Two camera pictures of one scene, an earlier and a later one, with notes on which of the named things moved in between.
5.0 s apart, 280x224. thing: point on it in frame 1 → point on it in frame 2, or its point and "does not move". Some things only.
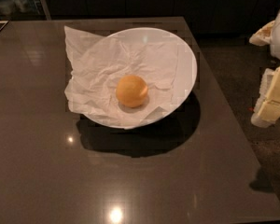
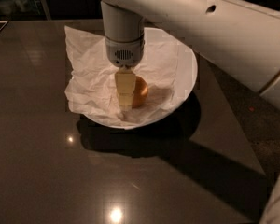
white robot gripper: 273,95 → 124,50
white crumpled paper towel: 99,63 does not move
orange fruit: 132,91 does not move
